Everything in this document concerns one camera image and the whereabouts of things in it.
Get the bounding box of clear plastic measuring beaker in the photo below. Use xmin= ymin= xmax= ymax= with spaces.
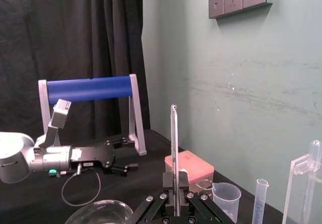
xmin=212 ymin=182 xmax=243 ymax=223

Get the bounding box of black table cloth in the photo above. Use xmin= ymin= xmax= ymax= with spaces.
xmin=0 ymin=128 xmax=285 ymax=224

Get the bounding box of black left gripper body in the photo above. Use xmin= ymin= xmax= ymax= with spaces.
xmin=70 ymin=140 xmax=116 ymax=170

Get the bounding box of thin dark gripper cable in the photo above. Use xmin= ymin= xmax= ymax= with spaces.
xmin=61 ymin=165 xmax=102 ymax=206

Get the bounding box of grey stand with blue roller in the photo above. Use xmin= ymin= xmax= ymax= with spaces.
xmin=38 ymin=74 xmax=147 ymax=157

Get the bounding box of small glass beaker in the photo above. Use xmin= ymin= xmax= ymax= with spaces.
xmin=195 ymin=179 xmax=214 ymax=197

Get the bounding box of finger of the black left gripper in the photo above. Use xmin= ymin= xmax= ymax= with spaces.
xmin=103 ymin=162 xmax=139 ymax=178
xmin=105 ymin=136 xmax=136 ymax=151

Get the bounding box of pink box with clear lid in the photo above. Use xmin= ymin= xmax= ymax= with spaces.
xmin=165 ymin=150 xmax=215 ymax=193

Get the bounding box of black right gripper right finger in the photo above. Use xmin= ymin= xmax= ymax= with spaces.
xmin=178 ymin=171 xmax=233 ymax=224

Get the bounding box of clear acrylic test tube rack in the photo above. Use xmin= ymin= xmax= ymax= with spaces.
xmin=281 ymin=154 xmax=322 ymax=224

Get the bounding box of clear plastic graduated cylinder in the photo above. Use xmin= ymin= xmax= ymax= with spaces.
xmin=255 ymin=178 xmax=270 ymax=224

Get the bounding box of grey wall data socket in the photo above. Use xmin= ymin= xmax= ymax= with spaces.
xmin=208 ymin=0 xmax=225 ymax=19

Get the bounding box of black curtain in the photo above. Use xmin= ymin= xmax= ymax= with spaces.
xmin=0 ymin=0 xmax=152 ymax=145

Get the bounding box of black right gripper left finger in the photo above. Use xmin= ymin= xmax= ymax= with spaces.
xmin=130 ymin=171 xmax=175 ymax=224

